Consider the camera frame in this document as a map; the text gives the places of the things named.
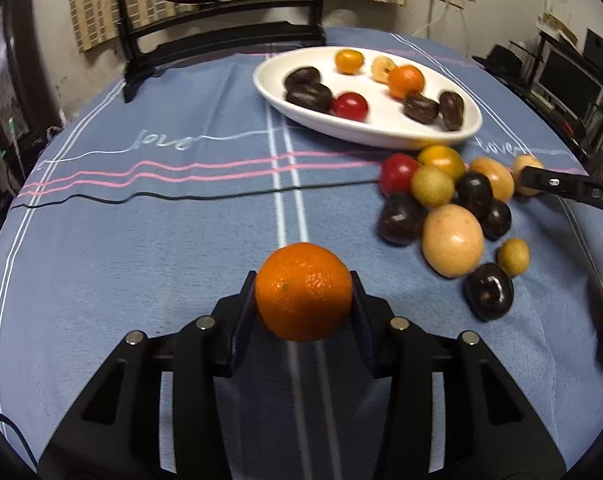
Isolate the black speaker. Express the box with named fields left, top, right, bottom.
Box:
left=584, top=29, right=603, bottom=71

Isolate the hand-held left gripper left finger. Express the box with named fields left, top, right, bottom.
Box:
left=39, top=270, right=259, bottom=480

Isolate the blue plaid tablecloth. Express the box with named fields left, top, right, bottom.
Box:
left=0, top=26, right=603, bottom=480

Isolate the white oval plate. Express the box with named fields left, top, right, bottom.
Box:
left=253, top=46, right=483, bottom=150

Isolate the mandarin orange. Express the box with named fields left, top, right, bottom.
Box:
left=387, top=65, right=425, bottom=99
left=254, top=242, right=353, bottom=343

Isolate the small olive green fruit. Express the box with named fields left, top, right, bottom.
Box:
left=497, top=238, right=531, bottom=278
left=411, top=165, right=455, bottom=209

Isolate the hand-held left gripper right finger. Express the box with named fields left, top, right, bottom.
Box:
left=349, top=270, right=567, bottom=480

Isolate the red cherry tomato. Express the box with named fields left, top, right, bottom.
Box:
left=331, top=92, right=369, bottom=122
left=379, top=154, right=421, bottom=196

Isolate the brown water chestnut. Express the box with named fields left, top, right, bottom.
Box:
left=285, top=81, right=333, bottom=114
left=438, top=91, right=465, bottom=131
left=284, top=66, right=321, bottom=91

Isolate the black hat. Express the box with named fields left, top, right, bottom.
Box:
left=474, top=44, right=525, bottom=73

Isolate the black desk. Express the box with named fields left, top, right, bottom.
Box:
left=474, top=30, right=603, bottom=176

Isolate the computer monitor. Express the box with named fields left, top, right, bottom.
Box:
left=534, top=45, right=603, bottom=111

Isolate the dark brown mangosteen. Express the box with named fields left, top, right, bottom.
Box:
left=403, top=91, right=441, bottom=125

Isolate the dark purple plum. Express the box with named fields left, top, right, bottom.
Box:
left=480, top=200, right=513, bottom=240
left=455, top=171, right=494, bottom=220
left=378, top=191, right=426, bottom=246
left=463, top=262, right=515, bottom=322

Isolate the dark wooden framed cabinet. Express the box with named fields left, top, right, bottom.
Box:
left=0, top=5, right=65, bottom=196

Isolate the black cable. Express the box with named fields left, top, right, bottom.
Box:
left=0, top=407, right=37, bottom=471

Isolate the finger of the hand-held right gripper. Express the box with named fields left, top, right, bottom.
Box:
left=520, top=166, right=603, bottom=213

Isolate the tan round fruit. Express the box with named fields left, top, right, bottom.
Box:
left=469, top=157, right=515, bottom=202
left=510, top=155, right=545, bottom=197
left=371, top=56, right=397, bottom=84
left=421, top=203, right=485, bottom=279

